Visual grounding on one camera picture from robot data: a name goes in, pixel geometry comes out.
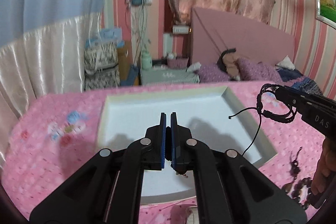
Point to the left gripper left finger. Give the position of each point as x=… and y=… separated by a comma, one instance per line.
x=155, y=156

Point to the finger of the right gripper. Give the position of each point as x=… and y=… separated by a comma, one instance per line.
x=290, y=101

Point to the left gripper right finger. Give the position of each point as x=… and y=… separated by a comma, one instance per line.
x=180, y=160

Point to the person's right hand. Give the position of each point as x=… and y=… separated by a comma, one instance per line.
x=325, y=166

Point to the white shallow box tray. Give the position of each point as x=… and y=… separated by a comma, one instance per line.
x=215, y=115

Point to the purple dotted pillow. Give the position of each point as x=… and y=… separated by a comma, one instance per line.
x=249, y=71

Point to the pink plastic basket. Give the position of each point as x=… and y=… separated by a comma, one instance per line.
x=178, y=63

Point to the green thermos bottle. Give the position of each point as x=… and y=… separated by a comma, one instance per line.
x=146, y=60

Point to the brown plush toy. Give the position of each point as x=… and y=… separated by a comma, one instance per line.
x=227, y=63

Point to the black white patterned tote bag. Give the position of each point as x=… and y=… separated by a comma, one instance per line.
x=101, y=66

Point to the pink floral bed sheet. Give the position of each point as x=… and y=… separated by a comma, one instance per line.
x=61, y=132

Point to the white power strip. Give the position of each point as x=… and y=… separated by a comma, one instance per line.
x=180, y=30

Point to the blue gift bag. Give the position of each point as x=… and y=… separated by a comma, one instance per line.
x=106, y=35

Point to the pink bed headboard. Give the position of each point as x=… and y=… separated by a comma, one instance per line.
x=213, y=32

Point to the blue and cream curtain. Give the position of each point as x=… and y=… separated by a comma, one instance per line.
x=42, y=46

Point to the framed wall picture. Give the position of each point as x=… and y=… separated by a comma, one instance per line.
x=325, y=12

